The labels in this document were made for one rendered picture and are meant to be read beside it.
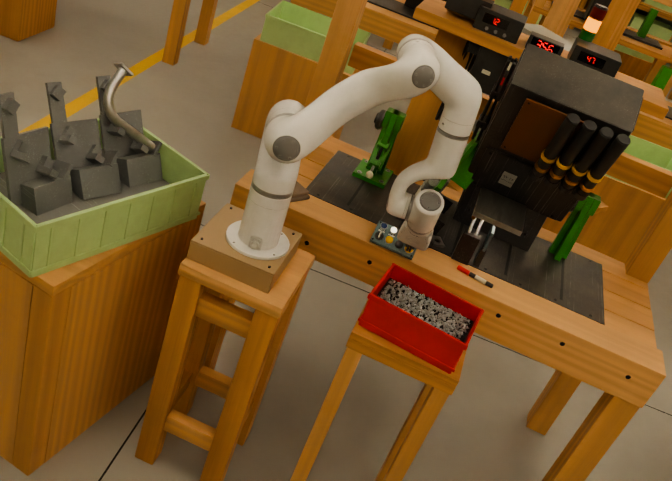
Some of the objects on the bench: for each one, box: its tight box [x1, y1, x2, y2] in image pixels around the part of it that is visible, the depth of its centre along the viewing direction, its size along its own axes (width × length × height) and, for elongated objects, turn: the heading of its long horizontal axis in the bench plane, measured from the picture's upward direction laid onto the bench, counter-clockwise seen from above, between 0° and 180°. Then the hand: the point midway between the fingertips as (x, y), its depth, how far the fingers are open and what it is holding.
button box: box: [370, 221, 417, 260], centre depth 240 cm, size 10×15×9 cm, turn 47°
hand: (410, 245), depth 234 cm, fingers closed
